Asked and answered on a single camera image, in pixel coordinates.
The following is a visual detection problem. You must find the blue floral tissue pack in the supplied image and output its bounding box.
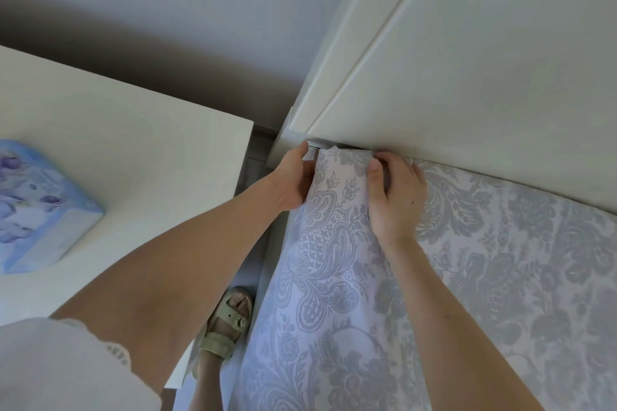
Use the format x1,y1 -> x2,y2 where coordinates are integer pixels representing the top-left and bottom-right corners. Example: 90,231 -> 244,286
0,138 -> 105,275

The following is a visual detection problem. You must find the cream nightstand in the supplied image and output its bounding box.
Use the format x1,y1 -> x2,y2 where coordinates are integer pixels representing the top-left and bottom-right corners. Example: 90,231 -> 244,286
0,45 -> 255,390

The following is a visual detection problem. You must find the person's left hand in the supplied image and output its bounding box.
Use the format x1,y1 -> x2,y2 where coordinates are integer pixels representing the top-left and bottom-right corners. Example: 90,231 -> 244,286
249,141 -> 318,213

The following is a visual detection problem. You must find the person's right beige sandal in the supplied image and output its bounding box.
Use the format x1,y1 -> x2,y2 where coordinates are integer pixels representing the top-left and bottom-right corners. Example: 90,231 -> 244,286
198,286 -> 255,361

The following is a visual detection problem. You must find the person's right forearm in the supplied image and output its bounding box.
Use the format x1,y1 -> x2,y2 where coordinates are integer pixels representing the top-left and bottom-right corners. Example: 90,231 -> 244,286
383,236 -> 546,411

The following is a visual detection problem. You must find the person's white lace dress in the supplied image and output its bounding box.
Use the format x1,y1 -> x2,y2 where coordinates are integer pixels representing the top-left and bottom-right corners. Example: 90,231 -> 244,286
0,318 -> 163,411

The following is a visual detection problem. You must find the person's right hand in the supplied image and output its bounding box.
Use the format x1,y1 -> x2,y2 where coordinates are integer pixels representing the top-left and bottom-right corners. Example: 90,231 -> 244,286
367,151 -> 429,245

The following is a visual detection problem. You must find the person's right leg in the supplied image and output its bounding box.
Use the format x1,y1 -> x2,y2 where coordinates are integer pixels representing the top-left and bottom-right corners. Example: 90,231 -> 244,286
188,355 -> 228,411

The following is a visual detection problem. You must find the white floral bed sheet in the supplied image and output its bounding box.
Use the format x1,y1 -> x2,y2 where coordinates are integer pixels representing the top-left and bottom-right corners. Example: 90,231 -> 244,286
230,145 -> 617,411

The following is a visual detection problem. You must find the person's left forearm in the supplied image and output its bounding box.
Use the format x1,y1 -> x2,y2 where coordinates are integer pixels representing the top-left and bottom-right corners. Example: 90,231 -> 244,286
50,184 -> 290,392

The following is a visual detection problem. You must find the cream headboard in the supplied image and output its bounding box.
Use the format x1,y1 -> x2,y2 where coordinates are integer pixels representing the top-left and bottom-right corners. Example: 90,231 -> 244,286
267,0 -> 617,215

